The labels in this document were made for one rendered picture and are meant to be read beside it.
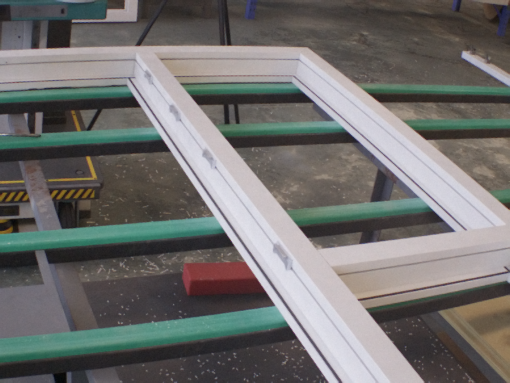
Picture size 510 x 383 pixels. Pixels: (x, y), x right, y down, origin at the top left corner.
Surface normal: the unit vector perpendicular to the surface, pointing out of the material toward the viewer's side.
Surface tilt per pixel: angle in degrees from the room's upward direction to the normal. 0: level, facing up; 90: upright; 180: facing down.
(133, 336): 0
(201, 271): 0
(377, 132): 90
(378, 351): 0
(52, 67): 90
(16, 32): 90
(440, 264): 90
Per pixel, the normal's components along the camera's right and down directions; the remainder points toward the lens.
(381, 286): 0.38, 0.49
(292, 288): -0.92, 0.07
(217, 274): 0.15, -0.87
